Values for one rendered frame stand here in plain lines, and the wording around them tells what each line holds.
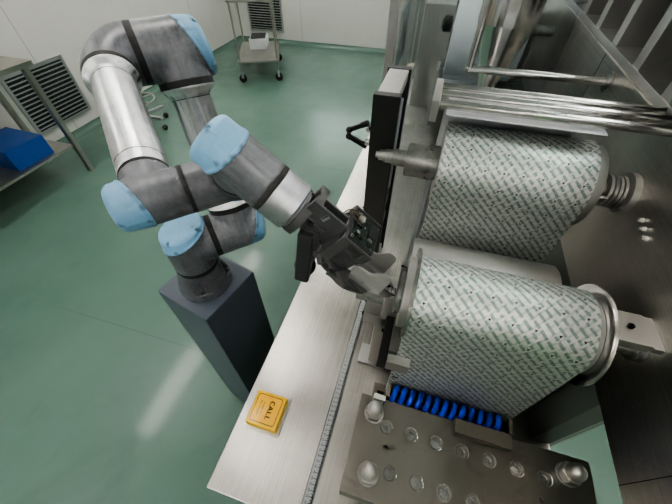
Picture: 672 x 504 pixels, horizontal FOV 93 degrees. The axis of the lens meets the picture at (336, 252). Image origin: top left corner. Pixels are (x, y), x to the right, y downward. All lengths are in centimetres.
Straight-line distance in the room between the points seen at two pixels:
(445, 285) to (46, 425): 202
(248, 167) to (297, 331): 55
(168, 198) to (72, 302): 210
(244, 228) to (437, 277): 55
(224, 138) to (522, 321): 45
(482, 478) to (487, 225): 43
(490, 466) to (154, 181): 71
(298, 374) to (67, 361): 168
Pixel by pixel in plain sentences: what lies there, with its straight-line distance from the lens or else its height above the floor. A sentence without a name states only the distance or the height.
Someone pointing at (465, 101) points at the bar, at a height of 146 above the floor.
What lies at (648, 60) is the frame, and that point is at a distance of 90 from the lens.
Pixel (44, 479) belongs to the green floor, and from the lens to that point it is 210.
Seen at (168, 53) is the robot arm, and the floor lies 147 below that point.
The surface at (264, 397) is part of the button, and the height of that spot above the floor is 92.
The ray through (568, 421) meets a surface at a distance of 78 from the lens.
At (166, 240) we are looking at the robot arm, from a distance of 87.
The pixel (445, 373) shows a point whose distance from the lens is 61.
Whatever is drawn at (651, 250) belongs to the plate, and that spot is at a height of 133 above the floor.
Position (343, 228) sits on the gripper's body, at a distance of 44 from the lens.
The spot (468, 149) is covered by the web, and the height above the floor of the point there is 140.
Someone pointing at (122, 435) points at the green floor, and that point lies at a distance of 198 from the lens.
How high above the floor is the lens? 167
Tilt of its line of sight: 48 degrees down
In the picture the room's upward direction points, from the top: straight up
